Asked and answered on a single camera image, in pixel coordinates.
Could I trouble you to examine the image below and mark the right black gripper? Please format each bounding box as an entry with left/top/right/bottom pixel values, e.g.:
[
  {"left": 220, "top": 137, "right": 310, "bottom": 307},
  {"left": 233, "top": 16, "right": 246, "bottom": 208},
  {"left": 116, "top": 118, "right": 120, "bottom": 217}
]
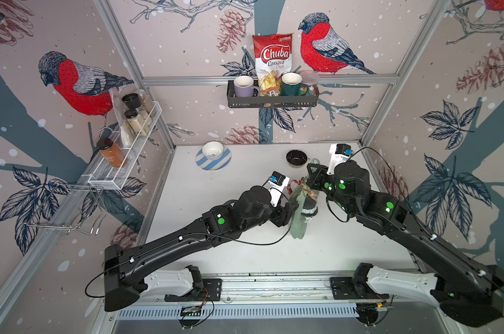
[{"left": 305, "top": 162, "right": 356, "bottom": 217}]

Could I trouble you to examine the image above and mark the green corduroy bag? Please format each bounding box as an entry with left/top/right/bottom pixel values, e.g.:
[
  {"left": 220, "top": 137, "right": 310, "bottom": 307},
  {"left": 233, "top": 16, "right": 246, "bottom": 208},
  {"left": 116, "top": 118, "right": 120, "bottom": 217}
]
[{"left": 289, "top": 174, "right": 319, "bottom": 239}]

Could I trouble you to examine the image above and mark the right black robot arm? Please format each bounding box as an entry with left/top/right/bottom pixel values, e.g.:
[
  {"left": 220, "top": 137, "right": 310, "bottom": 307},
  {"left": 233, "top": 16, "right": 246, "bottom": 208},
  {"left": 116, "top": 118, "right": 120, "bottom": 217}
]
[{"left": 307, "top": 160, "right": 504, "bottom": 328}]

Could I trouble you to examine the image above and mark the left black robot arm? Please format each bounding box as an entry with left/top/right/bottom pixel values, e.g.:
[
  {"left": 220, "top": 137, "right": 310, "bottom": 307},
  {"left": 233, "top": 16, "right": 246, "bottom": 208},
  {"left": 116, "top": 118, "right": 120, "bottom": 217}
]
[{"left": 104, "top": 186, "right": 294, "bottom": 312}]

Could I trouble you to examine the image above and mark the red Chuba chips bag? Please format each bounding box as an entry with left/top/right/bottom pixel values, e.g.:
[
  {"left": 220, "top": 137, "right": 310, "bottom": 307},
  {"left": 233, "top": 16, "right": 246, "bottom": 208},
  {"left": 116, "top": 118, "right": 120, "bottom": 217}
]
[{"left": 253, "top": 34, "right": 293, "bottom": 97}]

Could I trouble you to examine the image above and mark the clear plastic zip bag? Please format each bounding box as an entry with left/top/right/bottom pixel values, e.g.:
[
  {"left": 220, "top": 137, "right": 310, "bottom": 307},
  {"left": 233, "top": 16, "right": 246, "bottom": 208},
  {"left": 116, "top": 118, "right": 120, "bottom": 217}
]
[{"left": 110, "top": 89, "right": 136, "bottom": 148}]

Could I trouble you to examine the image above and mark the black small bowl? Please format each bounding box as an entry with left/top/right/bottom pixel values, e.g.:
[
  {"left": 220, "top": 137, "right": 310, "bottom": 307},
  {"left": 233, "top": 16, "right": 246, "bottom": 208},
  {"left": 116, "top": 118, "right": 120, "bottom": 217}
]
[{"left": 285, "top": 150, "right": 308, "bottom": 168}]

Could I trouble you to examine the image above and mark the blue striped saucer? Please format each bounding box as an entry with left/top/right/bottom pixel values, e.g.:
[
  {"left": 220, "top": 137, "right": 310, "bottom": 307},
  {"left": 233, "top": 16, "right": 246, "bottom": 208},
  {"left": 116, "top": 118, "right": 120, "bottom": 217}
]
[{"left": 196, "top": 148, "right": 232, "bottom": 171}]

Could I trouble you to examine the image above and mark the white small bowl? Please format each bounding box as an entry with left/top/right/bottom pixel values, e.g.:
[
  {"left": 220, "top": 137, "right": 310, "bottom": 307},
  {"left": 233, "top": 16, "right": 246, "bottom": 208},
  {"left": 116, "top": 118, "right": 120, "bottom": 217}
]
[{"left": 202, "top": 141, "right": 225, "bottom": 160}]

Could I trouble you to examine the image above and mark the pink lidded candy jar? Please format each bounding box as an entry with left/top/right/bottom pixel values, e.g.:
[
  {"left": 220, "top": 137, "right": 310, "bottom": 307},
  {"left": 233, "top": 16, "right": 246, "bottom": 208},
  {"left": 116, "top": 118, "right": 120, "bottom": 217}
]
[{"left": 299, "top": 70, "right": 319, "bottom": 96}]

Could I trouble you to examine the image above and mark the green mug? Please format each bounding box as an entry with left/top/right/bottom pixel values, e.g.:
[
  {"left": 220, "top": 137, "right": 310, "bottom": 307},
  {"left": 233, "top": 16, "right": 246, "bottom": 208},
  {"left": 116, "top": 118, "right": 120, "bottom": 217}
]
[{"left": 281, "top": 72, "right": 302, "bottom": 97}]

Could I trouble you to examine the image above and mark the purple mug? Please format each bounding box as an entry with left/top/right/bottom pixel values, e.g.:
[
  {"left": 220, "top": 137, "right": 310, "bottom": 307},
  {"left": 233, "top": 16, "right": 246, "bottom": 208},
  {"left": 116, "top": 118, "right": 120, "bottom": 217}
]
[{"left": 234, "top": 76, "right": 260, "bottom": 97}]

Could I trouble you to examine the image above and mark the beige spice jar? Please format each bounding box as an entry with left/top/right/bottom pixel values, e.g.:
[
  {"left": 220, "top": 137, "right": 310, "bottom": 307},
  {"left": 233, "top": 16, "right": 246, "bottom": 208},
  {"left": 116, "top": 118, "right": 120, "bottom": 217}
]
[{"left": 125, "top": 109, "right": 148, "bottom": 136}]

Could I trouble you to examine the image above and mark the orange spice bottle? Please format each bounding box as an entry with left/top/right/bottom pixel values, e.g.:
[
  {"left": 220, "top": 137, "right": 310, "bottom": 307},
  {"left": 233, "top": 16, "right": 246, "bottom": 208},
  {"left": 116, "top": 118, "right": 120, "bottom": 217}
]
[{"left": 97, "top": 138, "right": 126, "bottom": 168}]

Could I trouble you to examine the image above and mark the far brown spice jar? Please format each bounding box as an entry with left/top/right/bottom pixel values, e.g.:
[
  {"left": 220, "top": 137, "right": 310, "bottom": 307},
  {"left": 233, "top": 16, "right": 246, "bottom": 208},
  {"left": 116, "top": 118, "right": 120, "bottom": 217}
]
[{"left": 136, "top": 89, "right": 154, "bottom": 117}]

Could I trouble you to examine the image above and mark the black lid spice jar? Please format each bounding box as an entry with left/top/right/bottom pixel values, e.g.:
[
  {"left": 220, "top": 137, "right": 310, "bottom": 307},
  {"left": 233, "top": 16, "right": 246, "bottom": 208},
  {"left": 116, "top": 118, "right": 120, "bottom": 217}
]
[{"left": 121, "top": 93, "right": 150, "bottom": 121}]

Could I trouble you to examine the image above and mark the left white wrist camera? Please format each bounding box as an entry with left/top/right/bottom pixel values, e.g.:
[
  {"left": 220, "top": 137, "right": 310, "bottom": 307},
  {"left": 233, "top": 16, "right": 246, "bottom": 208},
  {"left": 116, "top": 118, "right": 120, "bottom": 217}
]
[{"left": 267, "top": 171, "right": 289, "bottom": 207}]

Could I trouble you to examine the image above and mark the dark metal wall shelf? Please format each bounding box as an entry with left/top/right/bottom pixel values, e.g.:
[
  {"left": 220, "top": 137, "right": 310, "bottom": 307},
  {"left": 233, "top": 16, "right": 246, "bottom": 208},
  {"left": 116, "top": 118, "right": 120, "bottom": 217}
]
[{"left": 226, "top": 80, "right": 319, "bottom": 109}]

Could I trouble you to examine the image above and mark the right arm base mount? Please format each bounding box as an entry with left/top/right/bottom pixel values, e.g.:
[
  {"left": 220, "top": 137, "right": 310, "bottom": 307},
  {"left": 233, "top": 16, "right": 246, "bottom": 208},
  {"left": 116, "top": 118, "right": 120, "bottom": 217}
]
[{"left": 329, "top": 262, "right": 390, "bottom": 301}]

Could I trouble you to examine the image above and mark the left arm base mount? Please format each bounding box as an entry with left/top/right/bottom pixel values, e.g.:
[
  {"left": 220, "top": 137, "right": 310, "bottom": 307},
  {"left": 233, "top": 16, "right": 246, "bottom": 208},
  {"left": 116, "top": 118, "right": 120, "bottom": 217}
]
[{"left": 164, "top": 265, "right": 223, "bottom": 302}]

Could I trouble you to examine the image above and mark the white wire spice rack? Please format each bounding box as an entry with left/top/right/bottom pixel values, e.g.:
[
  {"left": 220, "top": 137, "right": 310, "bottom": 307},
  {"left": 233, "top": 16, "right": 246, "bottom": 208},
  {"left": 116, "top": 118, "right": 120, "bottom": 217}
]
[{"left": 88, "top": 102, "right": 162, "bottom": 190}]

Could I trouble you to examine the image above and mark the metal wire hook rack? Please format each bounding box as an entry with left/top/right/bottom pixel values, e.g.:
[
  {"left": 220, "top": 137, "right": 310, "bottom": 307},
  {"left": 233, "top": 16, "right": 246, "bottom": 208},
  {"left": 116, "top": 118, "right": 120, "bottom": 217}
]
[{"left": 23, "top": 185, "right": 107, "bottom": 236}]

